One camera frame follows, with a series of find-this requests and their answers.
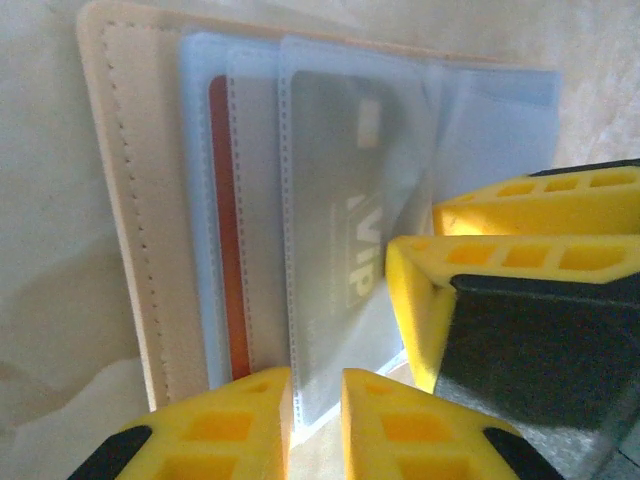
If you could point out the dark grey VIP card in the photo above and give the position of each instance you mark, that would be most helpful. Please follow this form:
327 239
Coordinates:
330 200

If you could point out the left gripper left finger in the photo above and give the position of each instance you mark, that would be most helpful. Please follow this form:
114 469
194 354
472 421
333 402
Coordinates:
225 430

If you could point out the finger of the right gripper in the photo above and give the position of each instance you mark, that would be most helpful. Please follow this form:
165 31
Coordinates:
525 340
540 210

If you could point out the beige card holder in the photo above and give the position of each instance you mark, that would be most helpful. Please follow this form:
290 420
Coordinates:
125 175

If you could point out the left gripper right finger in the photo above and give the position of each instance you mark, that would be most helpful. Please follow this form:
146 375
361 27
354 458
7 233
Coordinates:
400 430

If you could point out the red yellow small packet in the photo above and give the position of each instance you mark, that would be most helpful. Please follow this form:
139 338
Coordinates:
222 200

